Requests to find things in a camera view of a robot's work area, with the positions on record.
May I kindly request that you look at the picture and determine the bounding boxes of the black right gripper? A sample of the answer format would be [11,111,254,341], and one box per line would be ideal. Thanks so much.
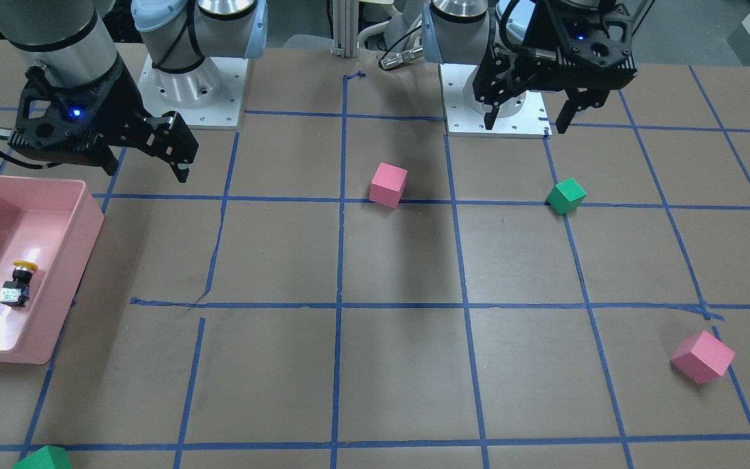
[8,57,199,184]

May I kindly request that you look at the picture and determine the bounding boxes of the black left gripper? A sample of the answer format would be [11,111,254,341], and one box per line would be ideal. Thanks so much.
[471,1,638,134]

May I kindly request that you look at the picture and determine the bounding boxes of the yellow push button switch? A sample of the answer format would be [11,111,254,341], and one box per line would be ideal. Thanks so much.
[0,259,38,307]

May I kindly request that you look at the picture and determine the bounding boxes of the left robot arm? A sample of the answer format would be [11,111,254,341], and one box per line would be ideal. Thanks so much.
[422,1,638,133]

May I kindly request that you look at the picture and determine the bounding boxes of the green cube near base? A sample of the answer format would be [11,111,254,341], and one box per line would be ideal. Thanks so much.
[546,178,587,216]

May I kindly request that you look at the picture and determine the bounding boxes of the pink plastic bin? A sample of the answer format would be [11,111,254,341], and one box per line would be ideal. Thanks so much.
[0,175,104,364]

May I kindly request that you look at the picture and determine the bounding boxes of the pink cube centre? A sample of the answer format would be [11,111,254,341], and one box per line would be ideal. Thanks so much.
[368,162,408,209]

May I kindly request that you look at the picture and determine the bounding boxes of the pink cube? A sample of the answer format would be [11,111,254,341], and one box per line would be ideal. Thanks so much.
[368,162,408,209]
[670,330,736,384]

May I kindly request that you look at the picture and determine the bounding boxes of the pink cube far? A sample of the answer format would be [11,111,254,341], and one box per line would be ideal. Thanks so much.
[670,330,736,384]

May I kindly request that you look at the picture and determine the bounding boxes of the green cube near bin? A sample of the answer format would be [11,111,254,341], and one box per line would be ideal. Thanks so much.
[12,446,73,469]

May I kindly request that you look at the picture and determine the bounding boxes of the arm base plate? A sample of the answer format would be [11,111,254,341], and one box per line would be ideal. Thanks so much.
[439,63,553,139]
[138,56,252,130]

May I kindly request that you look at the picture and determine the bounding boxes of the aluminium frame post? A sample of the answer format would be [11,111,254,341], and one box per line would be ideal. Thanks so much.
[330,0,359,60]

